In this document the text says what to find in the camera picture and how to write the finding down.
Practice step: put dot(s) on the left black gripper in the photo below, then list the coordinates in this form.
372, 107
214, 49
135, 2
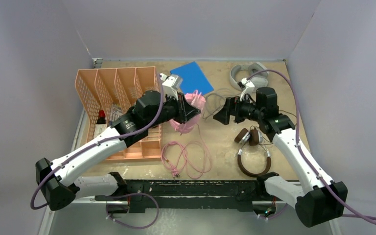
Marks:
185, 111

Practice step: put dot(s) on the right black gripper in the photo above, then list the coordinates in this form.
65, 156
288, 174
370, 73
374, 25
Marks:
233, 108

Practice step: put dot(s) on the pink wired headphones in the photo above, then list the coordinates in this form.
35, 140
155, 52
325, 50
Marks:
183, 162

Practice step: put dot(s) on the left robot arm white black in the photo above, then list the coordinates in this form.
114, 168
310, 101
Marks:
61, 180

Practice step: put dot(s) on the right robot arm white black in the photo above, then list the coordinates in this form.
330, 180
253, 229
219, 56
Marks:
319, 198

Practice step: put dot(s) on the brown on-ear headphones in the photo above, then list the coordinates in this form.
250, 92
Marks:
255, 159

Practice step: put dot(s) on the blue notebook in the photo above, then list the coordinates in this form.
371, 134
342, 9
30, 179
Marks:
193, 79

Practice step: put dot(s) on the clear ruler pack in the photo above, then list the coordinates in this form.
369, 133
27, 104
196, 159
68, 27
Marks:
115, 112

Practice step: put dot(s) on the peach plastic desk organizer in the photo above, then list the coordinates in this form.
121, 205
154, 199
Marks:
101, 89

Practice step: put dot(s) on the red black stamp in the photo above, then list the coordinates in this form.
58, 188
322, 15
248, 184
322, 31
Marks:
101, 118

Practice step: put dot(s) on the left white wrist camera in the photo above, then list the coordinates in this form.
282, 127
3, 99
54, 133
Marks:
171, 84

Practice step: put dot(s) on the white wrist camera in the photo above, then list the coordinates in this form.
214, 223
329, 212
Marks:
171, 84
247, 87

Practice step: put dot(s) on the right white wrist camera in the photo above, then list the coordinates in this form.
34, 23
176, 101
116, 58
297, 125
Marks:
247, 87

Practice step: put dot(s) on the black base frame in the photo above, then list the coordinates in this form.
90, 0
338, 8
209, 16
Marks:
139, 195

